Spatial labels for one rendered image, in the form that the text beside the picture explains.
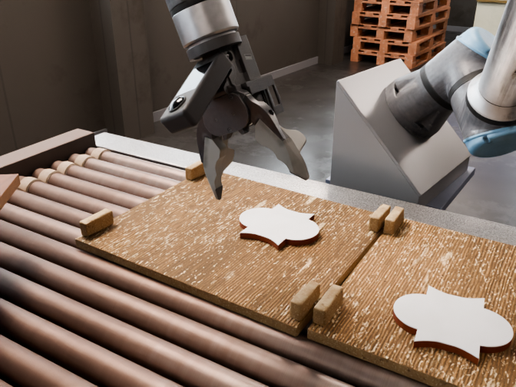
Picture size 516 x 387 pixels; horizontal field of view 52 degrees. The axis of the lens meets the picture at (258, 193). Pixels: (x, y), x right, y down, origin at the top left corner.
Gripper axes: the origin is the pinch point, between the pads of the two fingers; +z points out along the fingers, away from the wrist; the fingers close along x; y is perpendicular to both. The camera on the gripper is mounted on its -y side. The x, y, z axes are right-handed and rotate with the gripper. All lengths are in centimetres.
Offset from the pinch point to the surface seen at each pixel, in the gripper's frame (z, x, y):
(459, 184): 23, -4, 65
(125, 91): -45, 253, 216
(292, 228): 10.4, 7.6, 14.8
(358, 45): -21, 230, 572
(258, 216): 7.5, 13.8, 15.2
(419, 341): 21.6, -15.7, -0.8
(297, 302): 13.9, -2.9, -3.9
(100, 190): -4.7, 47.3, 12.3
